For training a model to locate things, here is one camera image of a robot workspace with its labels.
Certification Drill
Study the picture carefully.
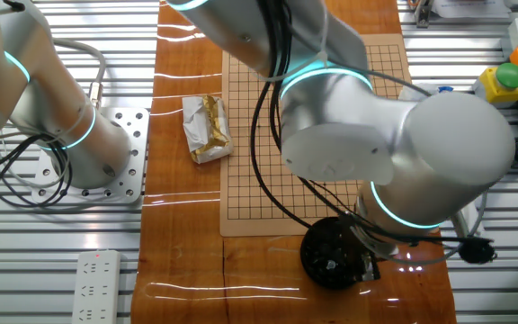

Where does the glossy wooden plank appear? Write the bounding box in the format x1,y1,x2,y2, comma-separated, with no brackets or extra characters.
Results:
130,0,459,324

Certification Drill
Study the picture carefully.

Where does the black cable loop bundle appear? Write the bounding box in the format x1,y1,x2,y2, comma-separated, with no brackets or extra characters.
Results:
0,132,72,211

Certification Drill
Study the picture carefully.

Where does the black round stone bowl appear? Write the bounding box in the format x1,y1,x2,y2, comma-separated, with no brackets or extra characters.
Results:
299,216,372,291

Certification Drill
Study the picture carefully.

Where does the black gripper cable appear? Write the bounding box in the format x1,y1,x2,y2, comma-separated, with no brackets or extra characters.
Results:
249,0,471,253

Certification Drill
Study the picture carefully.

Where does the blue white packet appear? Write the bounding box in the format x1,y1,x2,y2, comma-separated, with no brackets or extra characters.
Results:
397,83,433,103

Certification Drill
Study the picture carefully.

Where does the black round cable connector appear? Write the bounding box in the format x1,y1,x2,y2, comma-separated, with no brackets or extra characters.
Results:
459,237,497,266

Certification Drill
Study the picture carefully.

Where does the bolted aluminium bracket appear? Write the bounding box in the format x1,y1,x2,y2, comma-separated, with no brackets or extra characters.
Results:
413,0,435,29

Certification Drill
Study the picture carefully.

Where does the white and gold foil package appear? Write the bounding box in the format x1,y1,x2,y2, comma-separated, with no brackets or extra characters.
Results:
181,94,235,165

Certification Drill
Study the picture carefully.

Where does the thick grey robot cable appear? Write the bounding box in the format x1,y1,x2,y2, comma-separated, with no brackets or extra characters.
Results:
51,38,108,112

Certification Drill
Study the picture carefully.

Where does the yellow box green push button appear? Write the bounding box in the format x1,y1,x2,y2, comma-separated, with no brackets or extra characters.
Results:
472,62,518,111

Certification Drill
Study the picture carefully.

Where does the white paper sheet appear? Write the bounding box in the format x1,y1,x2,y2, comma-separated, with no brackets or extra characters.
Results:
432,0,512,19

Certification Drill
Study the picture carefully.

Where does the white power strip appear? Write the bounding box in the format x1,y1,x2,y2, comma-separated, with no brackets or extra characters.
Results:
70,249,121,324

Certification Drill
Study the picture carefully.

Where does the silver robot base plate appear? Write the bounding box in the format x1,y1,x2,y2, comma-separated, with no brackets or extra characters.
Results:
31,106,151,206

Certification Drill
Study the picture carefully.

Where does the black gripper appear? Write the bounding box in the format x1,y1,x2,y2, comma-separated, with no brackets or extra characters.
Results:
358,252,382,283

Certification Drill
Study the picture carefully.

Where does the tan go board mat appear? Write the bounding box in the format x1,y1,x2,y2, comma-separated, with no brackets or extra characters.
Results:
219,33,440,239

